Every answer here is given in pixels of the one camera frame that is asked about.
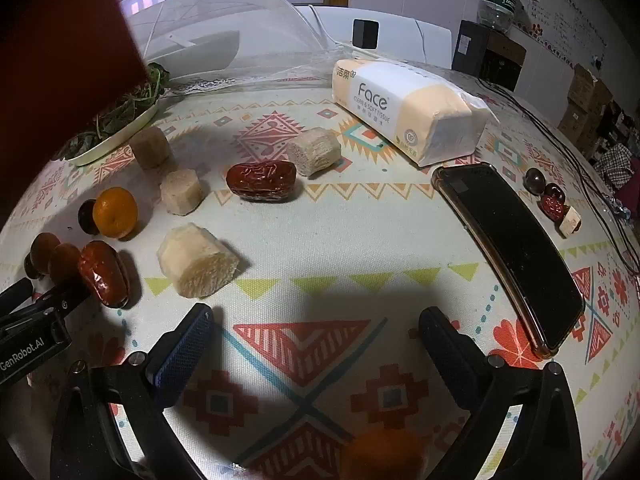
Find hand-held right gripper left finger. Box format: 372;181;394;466
50;303;216;480

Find plaid cloth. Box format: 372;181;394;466
595;142;640;191

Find white mesh food cover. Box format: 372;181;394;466
117;0;351;96

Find brown longan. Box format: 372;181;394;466
48;243;82;283
30;232;61;273

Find green spinach leaves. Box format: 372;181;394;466
67;62;171;153

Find black smartphone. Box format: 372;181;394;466
431;162;586;360

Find small sugarcane piece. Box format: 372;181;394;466
559;206;582;238

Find white wall chart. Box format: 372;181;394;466
520;0;608;61

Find pale round plate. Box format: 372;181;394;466
65;95;161;167

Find large pale sugarcane piece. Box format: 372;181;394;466
156;222;241;298

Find brownish sugarcane piece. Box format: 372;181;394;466
129;126;173;171

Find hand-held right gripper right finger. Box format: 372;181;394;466
418;306;598;480

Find grey bowl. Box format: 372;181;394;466
165;30;241;68

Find small black cube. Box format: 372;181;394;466
351;18;379;51

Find red box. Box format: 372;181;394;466
0;0;151;221

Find orange tangerine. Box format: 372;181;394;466
340;427;426;480
92;186;139;239

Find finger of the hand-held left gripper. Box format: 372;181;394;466
27;272;98;323
0;278;35;318

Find white orange tissue pack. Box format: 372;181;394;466
332;57;491;168

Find white plastic chair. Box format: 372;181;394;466
292;4;453;68

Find small red date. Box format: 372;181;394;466
539;196;568;222

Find brown cardboard box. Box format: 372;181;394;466
557;102;608;156
567;62;613;111

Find black box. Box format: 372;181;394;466
452;20;491;71

